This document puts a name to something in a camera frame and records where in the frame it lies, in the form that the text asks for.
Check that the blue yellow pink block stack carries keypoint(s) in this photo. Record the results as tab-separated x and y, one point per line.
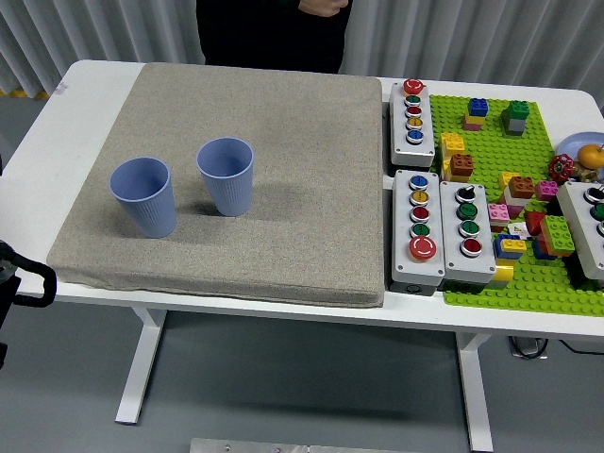
477	107

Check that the green building baseplate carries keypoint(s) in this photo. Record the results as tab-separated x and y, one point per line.
491	146

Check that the clear yellow building block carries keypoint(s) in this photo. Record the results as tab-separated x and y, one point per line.
502	273

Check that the small white card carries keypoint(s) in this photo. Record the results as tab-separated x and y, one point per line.
517	229

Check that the orange fruit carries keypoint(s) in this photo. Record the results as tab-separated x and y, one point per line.
590	156

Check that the white pleated curtain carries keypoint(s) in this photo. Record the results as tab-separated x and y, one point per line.
424	38

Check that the red valve handwheel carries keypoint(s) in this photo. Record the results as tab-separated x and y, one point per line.
560	165

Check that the blue ribbed cup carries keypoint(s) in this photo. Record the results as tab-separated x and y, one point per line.
146	212
226	189

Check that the grey five-button control box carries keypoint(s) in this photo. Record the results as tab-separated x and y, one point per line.
402	226
421	152

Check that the magenta building block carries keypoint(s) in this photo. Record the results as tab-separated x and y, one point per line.
546	189

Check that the person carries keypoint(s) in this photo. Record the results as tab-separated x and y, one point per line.
264	38

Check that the green grey block stack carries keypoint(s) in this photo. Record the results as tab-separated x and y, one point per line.
518	109

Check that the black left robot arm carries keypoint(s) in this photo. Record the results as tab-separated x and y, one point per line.
7	302

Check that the brown white pink block stack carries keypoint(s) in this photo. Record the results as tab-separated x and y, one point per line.
521	186

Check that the grey-brown fabric mat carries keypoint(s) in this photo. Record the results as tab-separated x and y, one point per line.
292	198

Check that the white table leg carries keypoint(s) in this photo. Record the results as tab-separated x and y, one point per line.
141	368
474	401

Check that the white power strip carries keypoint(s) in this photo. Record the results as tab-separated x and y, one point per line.
528	349

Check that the small brown lumpy object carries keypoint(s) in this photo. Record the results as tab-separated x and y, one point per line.
587	174

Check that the grey selector switch control box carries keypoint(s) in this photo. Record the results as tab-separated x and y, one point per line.
453	264

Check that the pink building block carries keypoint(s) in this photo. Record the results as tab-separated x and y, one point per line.
498	213

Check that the person's hand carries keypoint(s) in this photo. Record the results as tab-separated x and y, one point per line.
325	6

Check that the green orange blue block stack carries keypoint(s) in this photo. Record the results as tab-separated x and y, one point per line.
557	231

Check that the brown yellow block stack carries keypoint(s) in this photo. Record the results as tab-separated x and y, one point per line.
461	164

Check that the red building block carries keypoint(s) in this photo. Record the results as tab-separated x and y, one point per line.
534	221

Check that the light blue plate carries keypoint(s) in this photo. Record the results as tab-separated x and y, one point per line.
578	140

